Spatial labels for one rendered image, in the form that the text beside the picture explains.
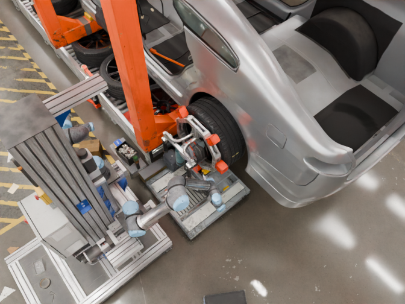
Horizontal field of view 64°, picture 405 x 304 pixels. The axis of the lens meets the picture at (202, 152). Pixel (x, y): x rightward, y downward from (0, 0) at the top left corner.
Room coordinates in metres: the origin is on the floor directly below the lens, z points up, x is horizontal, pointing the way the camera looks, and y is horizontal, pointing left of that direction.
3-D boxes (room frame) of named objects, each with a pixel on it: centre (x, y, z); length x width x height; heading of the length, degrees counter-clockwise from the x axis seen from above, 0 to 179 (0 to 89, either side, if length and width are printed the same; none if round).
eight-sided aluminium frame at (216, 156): (1.62, 0.05, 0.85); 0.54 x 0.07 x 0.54; 42
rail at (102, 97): (2.76, 1.36, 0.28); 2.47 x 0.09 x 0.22; 42
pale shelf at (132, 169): (1.71, 0.76, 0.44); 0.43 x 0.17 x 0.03; 42
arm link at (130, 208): (0.91, 0.51, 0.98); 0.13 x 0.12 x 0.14; 22
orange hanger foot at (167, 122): (2.03, 0.30, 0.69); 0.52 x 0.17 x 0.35; 132
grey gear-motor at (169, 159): (1.84, 0.21, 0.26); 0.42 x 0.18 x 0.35; 132
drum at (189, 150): (1.57, 0.10, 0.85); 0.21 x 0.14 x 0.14; 132
